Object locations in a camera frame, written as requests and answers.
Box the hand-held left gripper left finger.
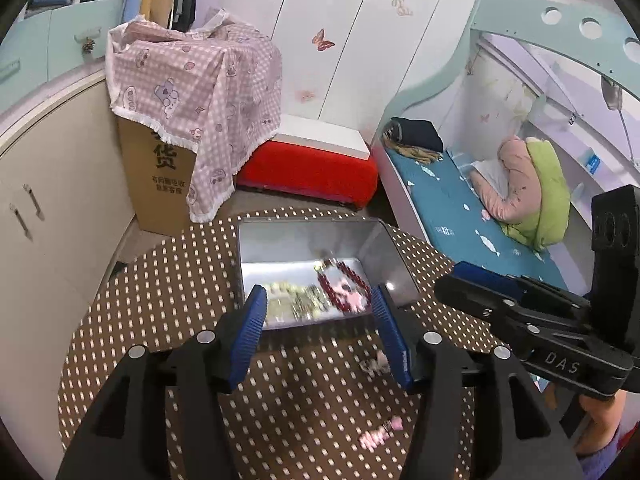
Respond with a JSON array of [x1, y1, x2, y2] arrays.
[[55, 284, 269, 480]]

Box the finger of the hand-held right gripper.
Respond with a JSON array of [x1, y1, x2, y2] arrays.
[[434, 272, 596, 357], [452, 261, 593, 311]]

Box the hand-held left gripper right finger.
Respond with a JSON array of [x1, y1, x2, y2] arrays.
[[369, 282, 586, 480]]

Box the small pink white hair clip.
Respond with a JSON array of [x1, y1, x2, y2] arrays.
[[360, 354, 392, 376]]

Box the cream bead bracelet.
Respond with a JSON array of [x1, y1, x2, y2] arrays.
[[267, 280, 306, 298]]

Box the dark red bead bracelet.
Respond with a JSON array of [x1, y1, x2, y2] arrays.
[[315, 256, 373, 313]]

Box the grey metal box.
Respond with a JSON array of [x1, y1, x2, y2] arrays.
[[235, 215, 421, 331]]

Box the person's right forearm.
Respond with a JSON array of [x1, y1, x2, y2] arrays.
[[572, 392, 631, 471]]

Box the blue printed bed sheet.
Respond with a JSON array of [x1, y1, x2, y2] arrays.
[[382, 147, 601, 301]]

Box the white pillow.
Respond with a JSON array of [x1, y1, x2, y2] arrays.
[[470, 159, 506, 193]]

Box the green quilt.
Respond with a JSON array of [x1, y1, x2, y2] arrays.
[[502, 139, 572, 252]]

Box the pink quilt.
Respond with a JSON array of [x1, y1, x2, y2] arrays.
[[472, 135, 538, 223]]

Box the tan folded garment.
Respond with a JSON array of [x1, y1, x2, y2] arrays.
[[392, 142, 443, 166]]

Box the dark folded clothes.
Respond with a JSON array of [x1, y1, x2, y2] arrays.
[[389, 116, 445, 153]]

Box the cardboard box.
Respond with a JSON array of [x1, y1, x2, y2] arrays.
[[116, 112, 236, 238]]

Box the red storage box white lid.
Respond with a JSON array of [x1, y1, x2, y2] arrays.
[[236, 114, 379, 211]]

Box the cream low cabinet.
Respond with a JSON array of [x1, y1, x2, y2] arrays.
[[0, 67, 136, 351]]

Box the pink checked cloth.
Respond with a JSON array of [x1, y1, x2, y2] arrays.
[[105, 8, 284, 224]]

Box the pale green drawer cabinet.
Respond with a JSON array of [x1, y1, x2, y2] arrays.
[[0, 0, 126, 116]]

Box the folded blue jeans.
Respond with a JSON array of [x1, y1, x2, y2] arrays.
[[25, 0, 76, 16]]

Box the pale blue bunk bed frame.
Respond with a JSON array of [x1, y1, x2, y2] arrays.
[[372, 0, 640, 281]]

